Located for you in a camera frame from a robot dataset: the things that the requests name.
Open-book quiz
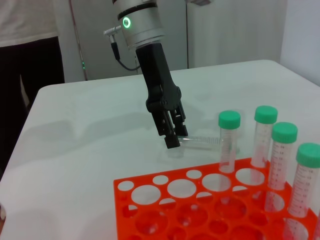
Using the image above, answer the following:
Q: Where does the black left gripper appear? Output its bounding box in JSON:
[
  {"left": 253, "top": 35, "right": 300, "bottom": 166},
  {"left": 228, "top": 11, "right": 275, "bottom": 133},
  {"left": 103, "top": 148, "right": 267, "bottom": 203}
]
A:
[{"left": 135, "top": 42, "right": 189, "bottom": 150}]

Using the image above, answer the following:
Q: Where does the green-capped clear test tube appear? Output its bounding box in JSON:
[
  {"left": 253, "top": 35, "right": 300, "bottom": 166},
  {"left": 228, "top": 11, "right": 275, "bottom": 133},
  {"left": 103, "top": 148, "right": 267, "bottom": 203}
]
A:
[
  {"left": 176, "top": 134, "right": 225, "bottom": 152},
  {"left": 249, "top": 105, "right": 279, "bottom": 169},
  {"left": 217, "top": 110, "right": 242, "bottom": 176},
  {"left": 264, "top": 121, "right": 299, "bottom": 213},
  {"left": 286, "top": 142, "right": 320, "bottom": 219}
]

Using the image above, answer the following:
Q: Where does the orange test tube rack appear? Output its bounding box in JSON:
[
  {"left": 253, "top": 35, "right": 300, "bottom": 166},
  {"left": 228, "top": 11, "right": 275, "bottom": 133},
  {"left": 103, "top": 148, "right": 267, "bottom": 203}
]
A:
[{"left": 112, "top": 157, "right": 320, "bottom": 240}]

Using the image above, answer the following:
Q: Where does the thin pole with green light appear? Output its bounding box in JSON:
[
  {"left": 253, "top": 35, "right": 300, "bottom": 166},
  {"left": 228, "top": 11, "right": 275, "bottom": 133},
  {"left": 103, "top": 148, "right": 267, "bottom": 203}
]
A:
[{"left": 69, "top": 0, "right": 89, "bottom": 81}]

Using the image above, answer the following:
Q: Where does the person in white shirt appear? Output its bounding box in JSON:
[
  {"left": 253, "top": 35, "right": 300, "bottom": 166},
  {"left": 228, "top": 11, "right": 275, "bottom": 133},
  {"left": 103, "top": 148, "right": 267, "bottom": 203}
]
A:
[{"left": 0, "top": 0, "right": 66, "bottom": 173}]

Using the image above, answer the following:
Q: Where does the left arm connector cable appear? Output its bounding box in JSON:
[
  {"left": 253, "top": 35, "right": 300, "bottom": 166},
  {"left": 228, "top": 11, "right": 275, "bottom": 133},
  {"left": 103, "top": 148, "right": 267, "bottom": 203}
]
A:
[{"left": 103, "top": 25, "right": 144, "bottom": 73}]

